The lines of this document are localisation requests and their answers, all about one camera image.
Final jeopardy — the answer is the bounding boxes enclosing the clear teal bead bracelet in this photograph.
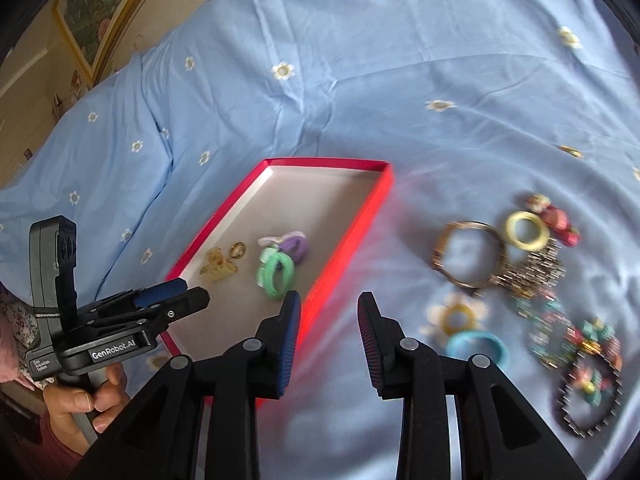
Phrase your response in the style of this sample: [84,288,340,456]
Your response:
[517,295,576,372]

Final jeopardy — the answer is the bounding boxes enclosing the purple hair tie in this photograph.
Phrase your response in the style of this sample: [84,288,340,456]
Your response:
[260,230,308,264]

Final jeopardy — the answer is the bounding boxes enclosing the amber translucent hair clip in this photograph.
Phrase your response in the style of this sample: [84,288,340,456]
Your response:
[200,247,240,277]

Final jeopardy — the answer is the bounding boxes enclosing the silver chain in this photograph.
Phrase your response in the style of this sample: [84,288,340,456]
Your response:
[495,240,567,302]

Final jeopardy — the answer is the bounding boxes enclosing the yellow plastic ring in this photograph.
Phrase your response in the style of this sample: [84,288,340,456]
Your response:
[504,210,551,252]

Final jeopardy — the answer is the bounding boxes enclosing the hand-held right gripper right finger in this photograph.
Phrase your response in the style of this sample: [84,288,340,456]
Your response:
[356,291,587,480]

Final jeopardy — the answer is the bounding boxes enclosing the blue flowered bedsheet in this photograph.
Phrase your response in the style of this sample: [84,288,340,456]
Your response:
[0,0,640,480]

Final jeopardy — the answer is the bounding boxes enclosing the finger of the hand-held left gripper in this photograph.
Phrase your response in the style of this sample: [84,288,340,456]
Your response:
[84,287,211,335]
[82,280,189,313]

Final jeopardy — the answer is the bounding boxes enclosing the floral clothing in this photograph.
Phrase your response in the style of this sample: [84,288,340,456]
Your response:
[0,282,57,393]

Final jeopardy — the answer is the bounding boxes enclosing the blue plastic ring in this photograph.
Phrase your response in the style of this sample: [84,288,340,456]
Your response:
[445,329,510,367]

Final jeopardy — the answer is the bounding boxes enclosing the pastel stone bracelet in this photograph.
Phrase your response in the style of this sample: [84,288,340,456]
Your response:
[570,317,624,408]

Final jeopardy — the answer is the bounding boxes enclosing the pink flower hair clip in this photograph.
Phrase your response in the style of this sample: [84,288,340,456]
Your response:
[525,194,582,248]

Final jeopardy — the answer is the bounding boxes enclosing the red shallow cardboard box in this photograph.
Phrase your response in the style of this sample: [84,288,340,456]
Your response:
[159,158,395,413]

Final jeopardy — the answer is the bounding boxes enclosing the person's left hand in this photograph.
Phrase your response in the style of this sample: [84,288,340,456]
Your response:
[42,362,132,457]

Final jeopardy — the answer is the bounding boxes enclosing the gold framed picture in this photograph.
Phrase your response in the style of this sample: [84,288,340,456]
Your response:
[52,0,182,87]

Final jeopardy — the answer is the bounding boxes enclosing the dark bead bracelet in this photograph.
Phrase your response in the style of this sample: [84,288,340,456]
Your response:
[552,360,624,439]

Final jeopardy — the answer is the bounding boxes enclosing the green hair tie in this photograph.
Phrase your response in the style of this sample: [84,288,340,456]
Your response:
[256,247,297,301]

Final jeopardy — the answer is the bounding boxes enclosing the gold wrist watch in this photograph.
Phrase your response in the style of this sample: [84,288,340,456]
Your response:
[433,220,508,291]

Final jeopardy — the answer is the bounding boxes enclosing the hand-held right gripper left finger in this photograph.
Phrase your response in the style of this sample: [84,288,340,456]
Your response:
[70,290,302,480]

